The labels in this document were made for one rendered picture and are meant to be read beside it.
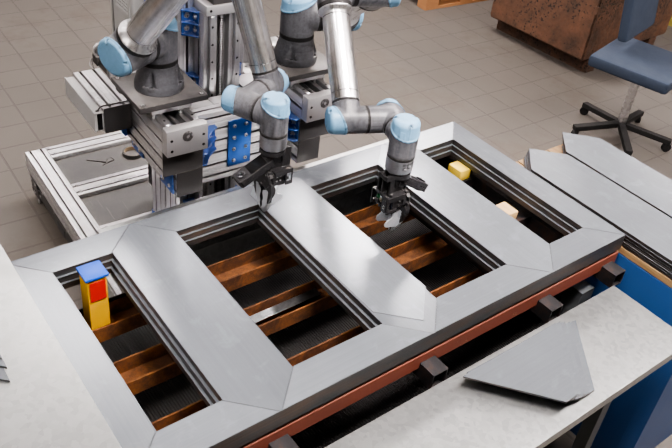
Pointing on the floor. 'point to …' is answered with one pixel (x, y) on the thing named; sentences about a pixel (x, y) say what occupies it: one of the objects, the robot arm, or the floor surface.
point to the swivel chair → (635, 49)
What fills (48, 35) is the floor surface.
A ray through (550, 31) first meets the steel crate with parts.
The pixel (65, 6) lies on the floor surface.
